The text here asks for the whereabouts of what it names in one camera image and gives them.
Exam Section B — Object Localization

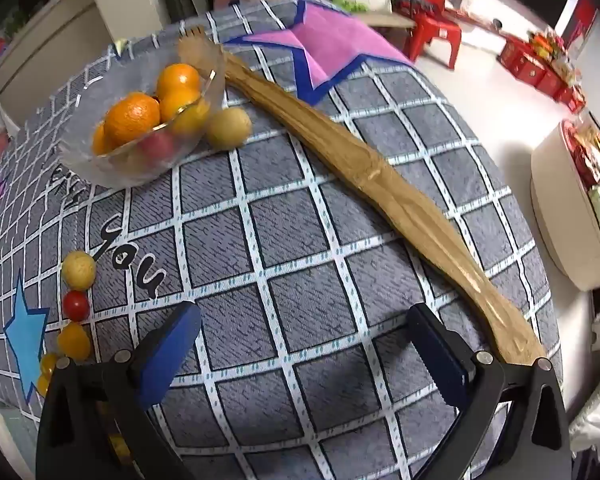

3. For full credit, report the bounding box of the orange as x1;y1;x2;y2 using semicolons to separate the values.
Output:
103;91;161;147
91;122;112;157
156;62;202;98
159;87;201;122

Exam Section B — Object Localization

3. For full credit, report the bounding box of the red cherry tomato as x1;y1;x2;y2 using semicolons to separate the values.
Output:
62;291;91;322
139;132;177;161

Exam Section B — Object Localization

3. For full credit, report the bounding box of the yellow-green round fruit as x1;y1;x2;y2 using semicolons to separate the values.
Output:
206;106;252;151

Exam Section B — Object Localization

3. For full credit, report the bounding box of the red plastic chair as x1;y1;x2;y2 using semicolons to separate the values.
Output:
392;0;463;70

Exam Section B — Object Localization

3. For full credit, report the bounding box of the brown longan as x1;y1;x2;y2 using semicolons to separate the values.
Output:
61;251;97;292

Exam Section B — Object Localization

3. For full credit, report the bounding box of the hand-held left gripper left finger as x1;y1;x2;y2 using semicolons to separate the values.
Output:
35;301;202;480

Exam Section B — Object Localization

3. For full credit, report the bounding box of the white plastic bag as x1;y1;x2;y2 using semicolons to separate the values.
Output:
567;395;600;461

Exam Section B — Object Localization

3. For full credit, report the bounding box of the red and white board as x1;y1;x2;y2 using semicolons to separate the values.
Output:
555;0;600;56

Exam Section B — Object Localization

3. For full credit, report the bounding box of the round beige table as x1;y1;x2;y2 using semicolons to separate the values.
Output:
530;119;600;292

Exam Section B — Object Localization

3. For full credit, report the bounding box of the red gift box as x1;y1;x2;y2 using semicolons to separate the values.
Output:
532;66;565;95
497;35;537;79

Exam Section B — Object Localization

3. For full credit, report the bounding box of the long wooden back scratcher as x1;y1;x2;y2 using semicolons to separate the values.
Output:
177;25;546;367

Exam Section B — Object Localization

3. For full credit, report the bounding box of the clear glass bowl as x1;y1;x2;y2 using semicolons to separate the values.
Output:
60;42;227;188

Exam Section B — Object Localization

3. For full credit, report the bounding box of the white cabinet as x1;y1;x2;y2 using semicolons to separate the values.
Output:
0;0;121;126

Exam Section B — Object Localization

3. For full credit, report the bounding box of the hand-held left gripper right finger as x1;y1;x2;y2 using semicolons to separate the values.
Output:
407;303;573;480

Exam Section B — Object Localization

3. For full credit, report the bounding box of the grey checked star printed blanket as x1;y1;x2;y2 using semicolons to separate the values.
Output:
0;0;563;480

